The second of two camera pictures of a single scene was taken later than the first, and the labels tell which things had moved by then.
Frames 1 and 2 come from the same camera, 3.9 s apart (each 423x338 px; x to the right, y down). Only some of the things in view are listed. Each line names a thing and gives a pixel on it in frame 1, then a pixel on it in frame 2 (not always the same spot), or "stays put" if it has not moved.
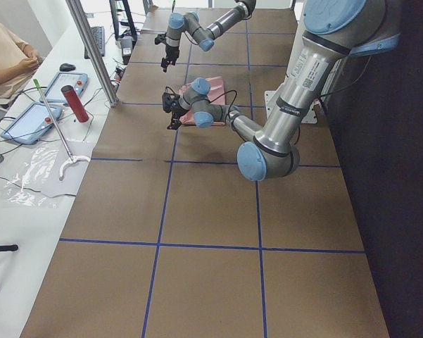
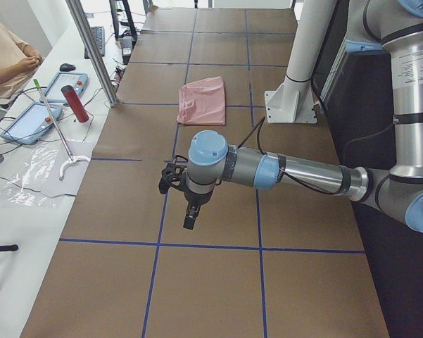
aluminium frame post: x=78 y=13 stays put
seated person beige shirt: x=8 y=60 stays put
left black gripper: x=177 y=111 → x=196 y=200
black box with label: x=127 y=46 stays put
